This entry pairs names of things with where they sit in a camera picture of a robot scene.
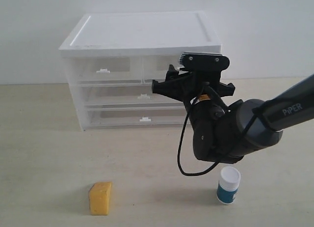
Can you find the clear drawer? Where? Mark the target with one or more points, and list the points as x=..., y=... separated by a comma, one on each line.
x=136, y=117
x=100, y=95
x=107, y=69
x=156, y=67

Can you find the white blue pill bottle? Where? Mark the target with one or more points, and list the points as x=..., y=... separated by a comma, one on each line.
x=228, y=185

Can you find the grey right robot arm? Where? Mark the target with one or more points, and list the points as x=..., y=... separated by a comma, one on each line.
x=226, y=133

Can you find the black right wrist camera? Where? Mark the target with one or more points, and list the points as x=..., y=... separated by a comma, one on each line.
x=206, y=62

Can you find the clear bottom drawer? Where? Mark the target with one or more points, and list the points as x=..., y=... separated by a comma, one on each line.
x=136, y=117

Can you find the white plastic drawer cabinet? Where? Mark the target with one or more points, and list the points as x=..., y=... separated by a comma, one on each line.
x=133, y=35

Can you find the yellow cheese wedge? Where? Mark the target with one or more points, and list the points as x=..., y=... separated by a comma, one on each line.
x=99, y=198

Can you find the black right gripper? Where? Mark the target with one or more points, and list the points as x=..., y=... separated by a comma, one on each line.
x=192, y=80

